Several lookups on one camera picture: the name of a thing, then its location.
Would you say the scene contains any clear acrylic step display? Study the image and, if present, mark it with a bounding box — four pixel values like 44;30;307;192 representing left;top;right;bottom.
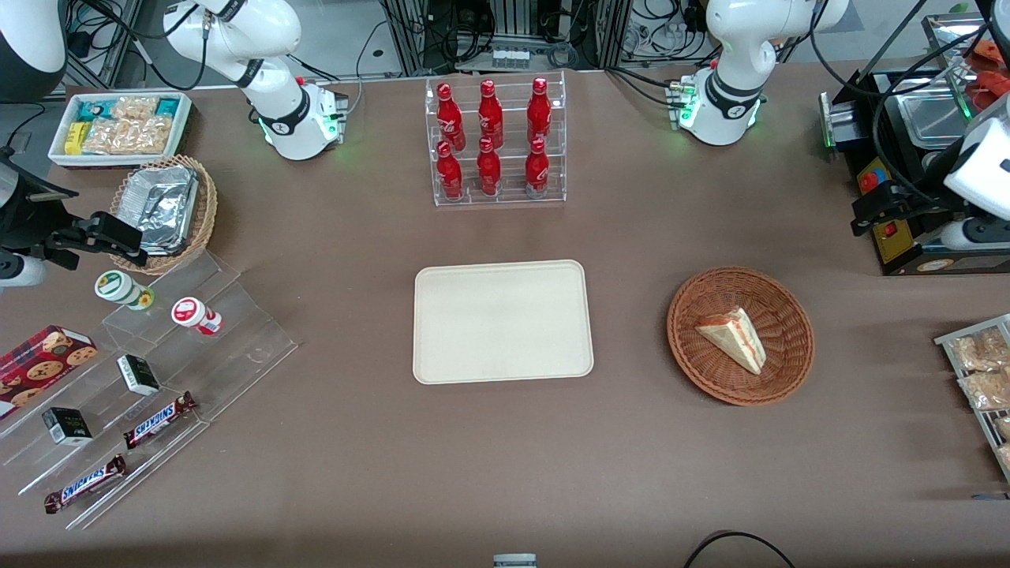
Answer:
0;251;299;531

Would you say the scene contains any light tan wicker basket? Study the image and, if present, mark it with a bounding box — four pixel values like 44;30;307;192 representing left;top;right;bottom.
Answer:
109;155;219;275

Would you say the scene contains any red cola bottle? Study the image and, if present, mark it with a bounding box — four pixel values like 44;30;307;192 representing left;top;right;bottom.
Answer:
436;140;464;200
436;83;466;151
477;136;503;196
527;77;552;145
478;79;504;149
526;138;550;198

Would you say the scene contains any black food warmer machine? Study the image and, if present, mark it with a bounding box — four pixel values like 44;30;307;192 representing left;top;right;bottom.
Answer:
821;14;1010;277

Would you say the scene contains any large clear cracker bag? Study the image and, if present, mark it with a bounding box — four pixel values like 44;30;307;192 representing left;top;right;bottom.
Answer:
82;117;173;155

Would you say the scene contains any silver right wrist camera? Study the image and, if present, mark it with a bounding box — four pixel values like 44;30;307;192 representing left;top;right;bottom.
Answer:
0;252;46;290

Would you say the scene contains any triangular sandwich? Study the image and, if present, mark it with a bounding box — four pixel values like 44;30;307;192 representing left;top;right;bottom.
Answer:
694;306;768;376

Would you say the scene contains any grey wire rack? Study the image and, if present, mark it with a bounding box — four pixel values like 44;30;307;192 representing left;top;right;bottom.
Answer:
935;314;1010;482

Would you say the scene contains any small black box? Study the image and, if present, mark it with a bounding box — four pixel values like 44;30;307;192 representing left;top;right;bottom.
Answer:
41;407;93;447
117;354;161;397

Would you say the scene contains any green lid yogurt cup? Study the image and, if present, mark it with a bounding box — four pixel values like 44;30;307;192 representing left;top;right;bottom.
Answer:
95;270;155;311

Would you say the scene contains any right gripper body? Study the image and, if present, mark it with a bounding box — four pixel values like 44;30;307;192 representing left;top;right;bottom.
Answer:
0;154;80;255

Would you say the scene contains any red tartan cookie box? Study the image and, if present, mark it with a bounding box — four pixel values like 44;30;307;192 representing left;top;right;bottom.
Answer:
0;325;99;420

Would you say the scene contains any round brown wicker basket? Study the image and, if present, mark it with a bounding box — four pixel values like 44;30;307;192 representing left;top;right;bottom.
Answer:
667;267;815;407

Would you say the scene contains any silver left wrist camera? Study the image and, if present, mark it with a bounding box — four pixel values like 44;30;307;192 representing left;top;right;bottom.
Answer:
941;217;1010;250

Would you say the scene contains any clear acrylic bottle rack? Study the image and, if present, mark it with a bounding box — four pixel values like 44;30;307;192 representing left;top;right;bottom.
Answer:
425;71;567;207

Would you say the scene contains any black looped cable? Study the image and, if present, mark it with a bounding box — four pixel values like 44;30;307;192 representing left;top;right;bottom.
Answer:
683;530;798;568

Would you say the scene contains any red lid yogurt cup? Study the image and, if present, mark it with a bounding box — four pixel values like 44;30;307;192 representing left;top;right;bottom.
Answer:
171;297;223;336

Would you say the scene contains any aluminium equipment frame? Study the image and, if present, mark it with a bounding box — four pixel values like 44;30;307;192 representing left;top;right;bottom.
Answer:
379;0;634;77

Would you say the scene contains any Snickers chocolate bar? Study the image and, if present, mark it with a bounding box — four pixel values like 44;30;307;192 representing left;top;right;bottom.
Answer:
43;454;128;514
123;391;197;450

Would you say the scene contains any small clear cracker bag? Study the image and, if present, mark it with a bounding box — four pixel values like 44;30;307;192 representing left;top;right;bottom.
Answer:
110;95;160;121

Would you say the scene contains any cream rectangular tray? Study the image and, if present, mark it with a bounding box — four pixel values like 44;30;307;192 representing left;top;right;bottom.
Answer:
413;260;594;386

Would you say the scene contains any white snack bin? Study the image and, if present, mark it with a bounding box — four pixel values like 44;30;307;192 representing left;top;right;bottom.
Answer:
47;92;193;168

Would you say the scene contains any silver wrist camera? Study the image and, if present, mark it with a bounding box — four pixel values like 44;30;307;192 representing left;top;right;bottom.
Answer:
0;252;46;290
941;217;1010;250

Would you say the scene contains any aluminium foil container stack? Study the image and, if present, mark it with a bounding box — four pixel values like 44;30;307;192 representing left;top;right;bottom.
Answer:
118;166;199;256

